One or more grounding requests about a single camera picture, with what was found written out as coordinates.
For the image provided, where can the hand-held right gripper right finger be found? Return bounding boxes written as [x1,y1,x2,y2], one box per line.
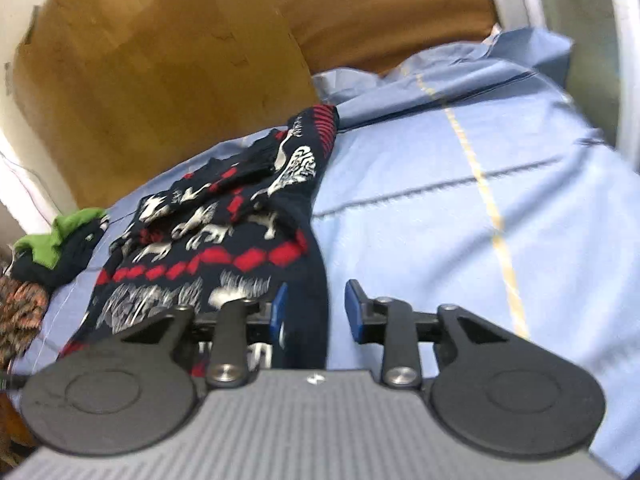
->
[345,280,527,389]

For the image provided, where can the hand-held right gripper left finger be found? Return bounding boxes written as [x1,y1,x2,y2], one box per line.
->
[120,282,290,389]

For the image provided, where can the navy reindeer pattern sweater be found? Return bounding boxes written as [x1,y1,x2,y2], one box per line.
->
[57,102,342,376]

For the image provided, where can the light blue striped bedsheet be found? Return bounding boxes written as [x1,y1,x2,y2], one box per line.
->
[20,27,640,477]

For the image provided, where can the navy and green garment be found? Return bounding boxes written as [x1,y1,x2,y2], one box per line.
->
[10,208,111,292]

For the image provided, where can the floral patterned cloth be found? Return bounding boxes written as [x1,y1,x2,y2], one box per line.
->
[0,275,51,361]

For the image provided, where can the wooden headboard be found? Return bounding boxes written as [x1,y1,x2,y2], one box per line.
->
[12,0,321,211]

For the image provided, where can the brown padded cushion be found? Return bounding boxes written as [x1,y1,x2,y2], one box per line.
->
[270,0,501,79]

